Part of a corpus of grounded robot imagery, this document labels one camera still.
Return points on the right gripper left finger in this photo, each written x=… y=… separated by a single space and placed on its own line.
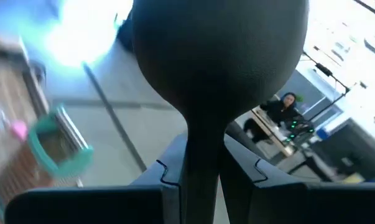
x=97 y=205

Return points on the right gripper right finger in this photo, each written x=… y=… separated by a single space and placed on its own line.
x=299 y=205

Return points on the black solid spoon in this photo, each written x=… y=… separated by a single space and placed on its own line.
x=218 y=62

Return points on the wooden workbench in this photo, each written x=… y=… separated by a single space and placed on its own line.
x=277 y=137

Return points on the person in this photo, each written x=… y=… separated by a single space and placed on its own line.
x=280 y=109

